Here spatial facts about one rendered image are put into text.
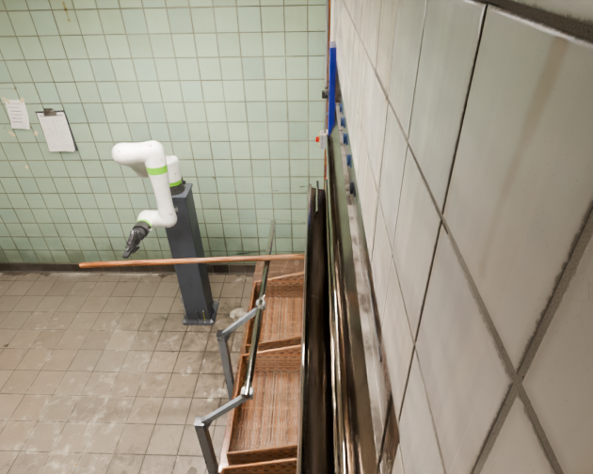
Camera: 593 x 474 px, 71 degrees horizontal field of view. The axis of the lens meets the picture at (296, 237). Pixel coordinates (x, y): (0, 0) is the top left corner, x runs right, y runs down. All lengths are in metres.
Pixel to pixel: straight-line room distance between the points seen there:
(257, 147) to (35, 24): 1.68
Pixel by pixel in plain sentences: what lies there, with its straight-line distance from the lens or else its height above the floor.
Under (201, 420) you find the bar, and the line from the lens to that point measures 1.94.
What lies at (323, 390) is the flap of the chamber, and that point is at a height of 1.41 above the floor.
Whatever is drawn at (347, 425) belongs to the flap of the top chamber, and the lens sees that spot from 0.99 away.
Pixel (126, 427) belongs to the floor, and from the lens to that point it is 3.21.
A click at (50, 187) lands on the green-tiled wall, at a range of 4.12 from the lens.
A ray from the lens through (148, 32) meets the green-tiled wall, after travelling 3.28.
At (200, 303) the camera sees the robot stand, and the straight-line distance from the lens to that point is 3.50.
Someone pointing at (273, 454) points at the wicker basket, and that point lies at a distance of 2.08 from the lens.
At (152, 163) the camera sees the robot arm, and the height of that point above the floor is 1.59.
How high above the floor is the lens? 2.58
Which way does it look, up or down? 35 degrees down
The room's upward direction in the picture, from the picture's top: 2 degrees counter-clockwise
